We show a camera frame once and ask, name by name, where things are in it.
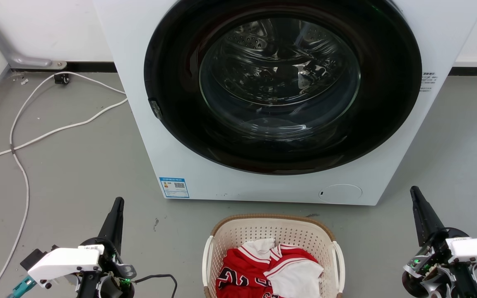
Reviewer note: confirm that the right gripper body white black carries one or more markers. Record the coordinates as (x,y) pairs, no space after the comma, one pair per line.
(466,250)

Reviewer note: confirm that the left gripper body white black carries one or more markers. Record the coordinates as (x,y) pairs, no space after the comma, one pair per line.
(66,263)

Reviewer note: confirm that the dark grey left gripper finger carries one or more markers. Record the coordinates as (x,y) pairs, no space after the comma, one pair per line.
(112,227)

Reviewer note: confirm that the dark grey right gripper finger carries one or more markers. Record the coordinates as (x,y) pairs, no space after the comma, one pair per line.
(425,217)

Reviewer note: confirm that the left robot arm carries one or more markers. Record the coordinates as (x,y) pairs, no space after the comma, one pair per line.
(89,287)

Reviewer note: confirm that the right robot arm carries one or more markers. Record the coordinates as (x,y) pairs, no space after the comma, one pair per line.
(449,283)

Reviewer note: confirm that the cream plastic laundry basket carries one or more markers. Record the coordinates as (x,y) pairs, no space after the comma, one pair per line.
(238,236)

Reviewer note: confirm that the small black box on gripper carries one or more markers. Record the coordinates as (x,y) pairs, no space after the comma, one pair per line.
(33,257)

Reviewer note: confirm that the blue energy label sticker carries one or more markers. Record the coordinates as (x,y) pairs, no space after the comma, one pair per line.
(174,187)

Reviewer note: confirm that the round white filter cover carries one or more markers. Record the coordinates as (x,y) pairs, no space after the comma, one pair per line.
(340,193)

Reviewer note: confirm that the white front-load washing machine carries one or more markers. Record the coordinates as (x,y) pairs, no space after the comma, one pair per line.
(139,136)

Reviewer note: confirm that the black round washing machine door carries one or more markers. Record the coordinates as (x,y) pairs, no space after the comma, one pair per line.
(180,124)

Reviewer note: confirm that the small printed text sticker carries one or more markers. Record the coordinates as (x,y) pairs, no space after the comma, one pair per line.
(427,81)

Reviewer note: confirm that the red basketball jersey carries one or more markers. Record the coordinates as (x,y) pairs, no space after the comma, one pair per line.
(242,271)

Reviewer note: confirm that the white garment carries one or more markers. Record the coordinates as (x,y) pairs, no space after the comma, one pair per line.
(298,279)

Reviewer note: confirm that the small black floor plug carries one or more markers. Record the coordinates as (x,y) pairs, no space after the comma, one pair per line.
(61,78)

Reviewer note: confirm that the steel washing machine drum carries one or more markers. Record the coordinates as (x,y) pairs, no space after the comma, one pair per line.
(271,78)

